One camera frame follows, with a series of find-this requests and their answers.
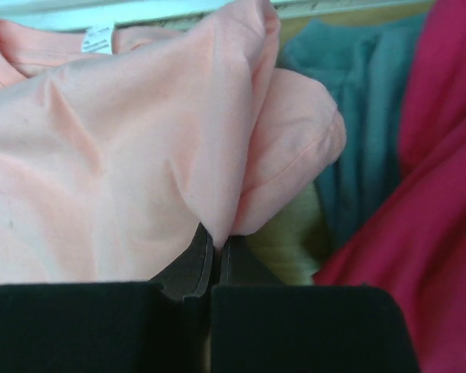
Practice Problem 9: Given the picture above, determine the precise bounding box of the folded red t shirt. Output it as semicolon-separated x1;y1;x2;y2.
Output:
314;0;466;372

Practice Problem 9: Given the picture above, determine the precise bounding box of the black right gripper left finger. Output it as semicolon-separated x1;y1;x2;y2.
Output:
149;225;214;302

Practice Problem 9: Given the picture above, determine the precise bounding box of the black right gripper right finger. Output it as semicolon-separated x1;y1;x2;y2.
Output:
215;235;285;287

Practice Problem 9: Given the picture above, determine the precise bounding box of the pink t shirt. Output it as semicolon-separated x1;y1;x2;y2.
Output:
0;1;346;284

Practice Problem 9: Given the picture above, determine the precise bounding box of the folded blue t shirt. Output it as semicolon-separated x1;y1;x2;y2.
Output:
280;14;426;249

